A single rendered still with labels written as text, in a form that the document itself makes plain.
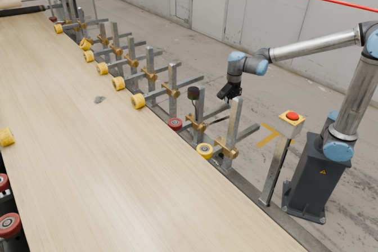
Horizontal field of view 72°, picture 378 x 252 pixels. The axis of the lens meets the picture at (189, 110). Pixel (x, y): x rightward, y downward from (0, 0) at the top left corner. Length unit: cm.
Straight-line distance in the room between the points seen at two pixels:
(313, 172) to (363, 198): 77
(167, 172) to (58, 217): 44
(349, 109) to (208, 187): 83
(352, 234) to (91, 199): 186
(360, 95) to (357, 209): 126
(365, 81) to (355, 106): 14
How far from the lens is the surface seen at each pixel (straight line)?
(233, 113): 120
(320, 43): 155
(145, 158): 124
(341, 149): 164
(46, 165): 133
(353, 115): 156
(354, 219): 248
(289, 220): 137
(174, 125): 140
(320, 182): 204
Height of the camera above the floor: 179
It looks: 36 degrees down
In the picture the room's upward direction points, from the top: 2 degrees clockwise
